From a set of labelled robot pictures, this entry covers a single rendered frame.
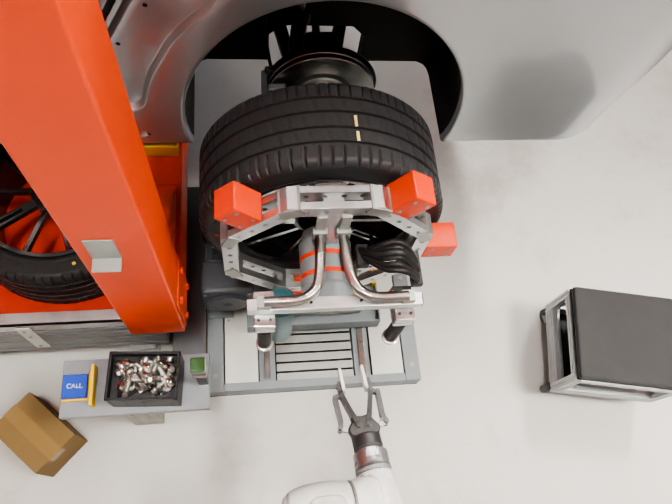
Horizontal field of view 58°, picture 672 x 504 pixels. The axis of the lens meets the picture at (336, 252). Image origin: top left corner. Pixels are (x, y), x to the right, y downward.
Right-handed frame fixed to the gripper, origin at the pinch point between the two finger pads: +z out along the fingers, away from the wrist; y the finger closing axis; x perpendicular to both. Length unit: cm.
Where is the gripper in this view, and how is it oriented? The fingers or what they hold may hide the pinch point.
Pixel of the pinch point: (352, 378)
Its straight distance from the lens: 168.1
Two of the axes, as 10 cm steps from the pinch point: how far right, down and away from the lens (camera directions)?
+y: -9.8, 1.1, -1.7
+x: -0.6, 6.3, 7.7
